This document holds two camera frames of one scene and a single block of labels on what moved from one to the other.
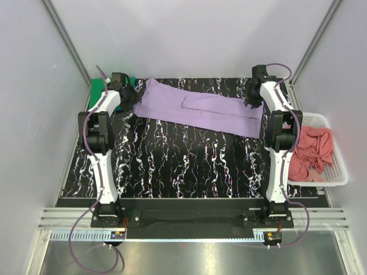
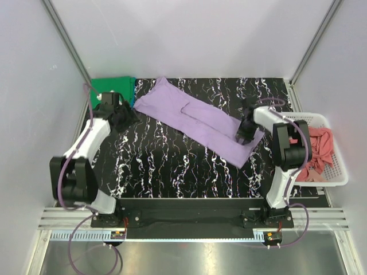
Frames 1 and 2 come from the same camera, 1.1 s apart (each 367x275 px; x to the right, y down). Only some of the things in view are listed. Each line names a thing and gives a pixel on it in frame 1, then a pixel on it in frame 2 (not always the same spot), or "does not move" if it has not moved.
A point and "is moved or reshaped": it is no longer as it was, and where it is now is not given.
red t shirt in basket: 315,149 does not move
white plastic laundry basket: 338,176 does not move
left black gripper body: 129,97 → 124,115
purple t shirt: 162,101 is moved or reshaped
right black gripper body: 253,97 → 245,133
